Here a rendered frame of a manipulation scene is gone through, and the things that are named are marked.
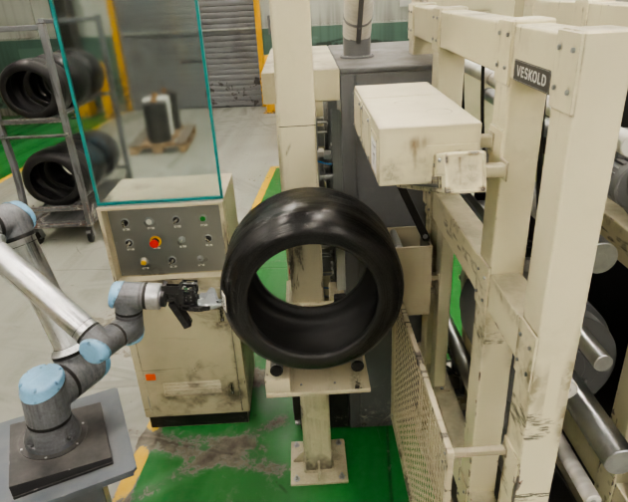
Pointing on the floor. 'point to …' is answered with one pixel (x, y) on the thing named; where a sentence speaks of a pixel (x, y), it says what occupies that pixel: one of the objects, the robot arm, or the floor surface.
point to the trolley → (66, 210)
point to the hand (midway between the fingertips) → (221, 304)
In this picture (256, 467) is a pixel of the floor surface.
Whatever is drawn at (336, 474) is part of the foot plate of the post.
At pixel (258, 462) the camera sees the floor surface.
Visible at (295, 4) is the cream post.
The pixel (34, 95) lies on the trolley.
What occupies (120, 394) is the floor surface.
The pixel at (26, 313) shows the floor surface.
